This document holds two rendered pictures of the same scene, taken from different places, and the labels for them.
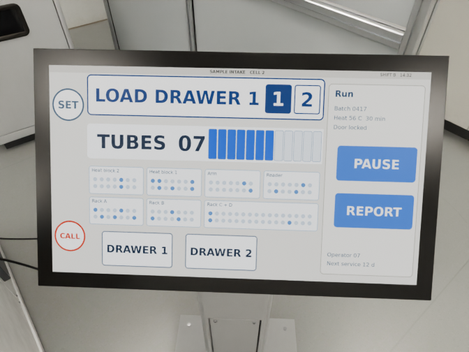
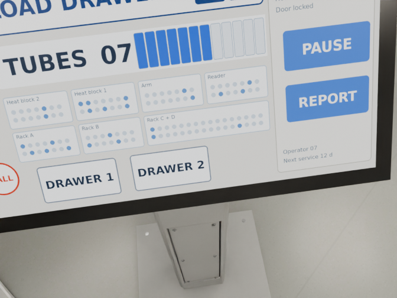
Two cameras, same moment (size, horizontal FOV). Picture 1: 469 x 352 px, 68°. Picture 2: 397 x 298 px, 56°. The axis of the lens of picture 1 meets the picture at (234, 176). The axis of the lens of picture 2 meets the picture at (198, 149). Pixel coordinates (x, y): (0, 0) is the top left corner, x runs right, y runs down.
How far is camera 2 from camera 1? 0.02 m
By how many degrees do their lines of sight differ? 13
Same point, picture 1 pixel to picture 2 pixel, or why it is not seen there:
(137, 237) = (77, 168)
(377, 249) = (334, 138)
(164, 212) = (101, 136)
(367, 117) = not seen: outside the picture
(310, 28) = not seen: outside the picture
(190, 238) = (135, 159)
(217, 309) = (174, 218)
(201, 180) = (135, 94)
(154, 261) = (101, 190)
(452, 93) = not seen: outside the picture
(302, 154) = (244, 48)
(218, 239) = (165, 155)
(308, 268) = (265, 169)
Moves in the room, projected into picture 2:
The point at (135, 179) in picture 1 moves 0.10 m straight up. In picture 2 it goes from (60, 106) to (21, 35)
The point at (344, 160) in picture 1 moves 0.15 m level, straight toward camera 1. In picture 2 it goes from (291, 47) to (274, 160)
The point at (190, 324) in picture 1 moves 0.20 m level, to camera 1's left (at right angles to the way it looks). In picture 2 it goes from (148, 233) to (96, 242)
